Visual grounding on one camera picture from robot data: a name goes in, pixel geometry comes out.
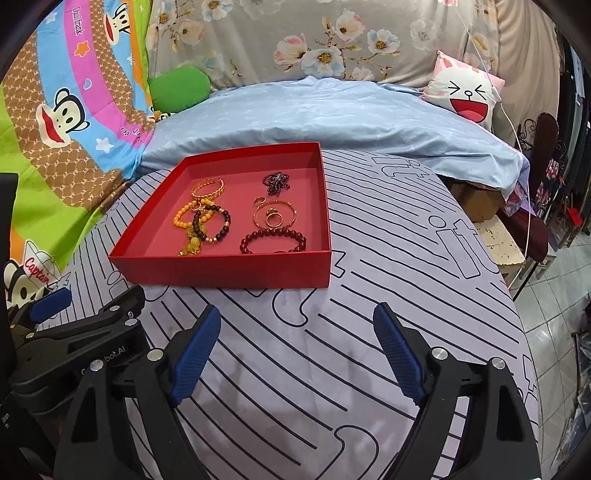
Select red box tray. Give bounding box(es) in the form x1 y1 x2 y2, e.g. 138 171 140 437
108 142 332 289

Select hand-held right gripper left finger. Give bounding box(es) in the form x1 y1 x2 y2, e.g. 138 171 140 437
54 305 222 480

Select green pillow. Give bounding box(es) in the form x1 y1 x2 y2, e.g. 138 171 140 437
148 66 212 113

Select dark wooden chair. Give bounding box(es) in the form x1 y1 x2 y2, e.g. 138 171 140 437
517 113 562 265

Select dark garnet bead bracelet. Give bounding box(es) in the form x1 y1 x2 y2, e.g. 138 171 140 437
262 171 292 195

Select dark red bead bracelet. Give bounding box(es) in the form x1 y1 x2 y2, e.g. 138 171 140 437
239 228 308 256

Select yellow bead bracelet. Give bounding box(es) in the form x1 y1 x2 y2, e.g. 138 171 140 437
177 231 207 258

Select grey floral sheet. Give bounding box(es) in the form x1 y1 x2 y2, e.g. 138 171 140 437
145 0 503 89

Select rack of hanging clothes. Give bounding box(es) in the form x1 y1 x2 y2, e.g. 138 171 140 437
556 41 591 251

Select light blue blanket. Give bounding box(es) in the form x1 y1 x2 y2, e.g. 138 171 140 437
139 76 527 195

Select beige curtain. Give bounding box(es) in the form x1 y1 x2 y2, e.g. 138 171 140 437
493 0 562 154

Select grey striped bed sheet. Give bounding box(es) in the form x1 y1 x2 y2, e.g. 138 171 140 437
60 150 542 480

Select pink cat face pillow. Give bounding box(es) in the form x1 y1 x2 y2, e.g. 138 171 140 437
420 51 507 126

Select black and gold bead bracelet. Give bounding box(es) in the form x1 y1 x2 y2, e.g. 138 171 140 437
191 206 232 244

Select thin gold bangle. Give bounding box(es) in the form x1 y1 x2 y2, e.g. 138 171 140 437
251 200 299 230

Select cardboard box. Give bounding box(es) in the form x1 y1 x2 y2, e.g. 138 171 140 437
449 180 507 221

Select gold link bracelet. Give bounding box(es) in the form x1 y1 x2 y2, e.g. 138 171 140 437
191 178 226 200

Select amber bead bracelet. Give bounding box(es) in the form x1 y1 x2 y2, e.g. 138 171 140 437
172 200 205 232

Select cartoon monkey printed blanket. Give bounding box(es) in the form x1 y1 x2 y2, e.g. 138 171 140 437
0 0 161 315

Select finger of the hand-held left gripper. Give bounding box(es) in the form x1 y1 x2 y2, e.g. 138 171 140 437
7 288 74 332
31 285 146 345

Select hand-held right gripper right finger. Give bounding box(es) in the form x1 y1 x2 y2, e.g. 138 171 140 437
373 302 543 480

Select white cable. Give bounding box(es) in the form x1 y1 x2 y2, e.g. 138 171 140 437
454 0 533 260

